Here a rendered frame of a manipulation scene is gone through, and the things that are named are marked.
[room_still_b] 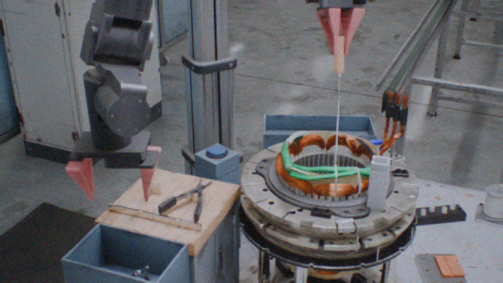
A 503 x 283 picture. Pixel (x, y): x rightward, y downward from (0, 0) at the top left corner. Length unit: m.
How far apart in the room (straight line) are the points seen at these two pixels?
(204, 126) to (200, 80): 0.12
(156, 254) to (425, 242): 0.73
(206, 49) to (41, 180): 2.14
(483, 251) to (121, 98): 1.03
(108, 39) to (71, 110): 2.53
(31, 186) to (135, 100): 2.66
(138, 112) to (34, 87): 2.67
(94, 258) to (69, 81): 2.24
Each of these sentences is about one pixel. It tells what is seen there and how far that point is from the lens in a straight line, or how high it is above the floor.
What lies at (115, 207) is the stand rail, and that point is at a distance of 1.11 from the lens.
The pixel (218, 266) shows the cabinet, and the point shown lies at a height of 0.94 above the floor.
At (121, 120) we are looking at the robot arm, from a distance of 0.79.
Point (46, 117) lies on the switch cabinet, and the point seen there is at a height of 0.28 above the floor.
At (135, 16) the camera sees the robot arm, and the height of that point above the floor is 1.45.
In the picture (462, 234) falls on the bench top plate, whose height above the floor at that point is 0.78.
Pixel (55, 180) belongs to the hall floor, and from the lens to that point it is 3.43.
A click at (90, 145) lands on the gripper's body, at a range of 0.91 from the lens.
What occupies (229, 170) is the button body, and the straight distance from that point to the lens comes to 1.34.
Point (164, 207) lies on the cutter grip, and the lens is 1.07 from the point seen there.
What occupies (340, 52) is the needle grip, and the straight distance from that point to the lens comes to 1.04.
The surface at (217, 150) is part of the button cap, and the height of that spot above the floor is 1.04.
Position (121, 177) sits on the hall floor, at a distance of 3.37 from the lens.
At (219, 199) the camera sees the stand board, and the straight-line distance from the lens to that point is 1.12.
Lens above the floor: 1.67
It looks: 27 degrees down
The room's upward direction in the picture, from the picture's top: straight up
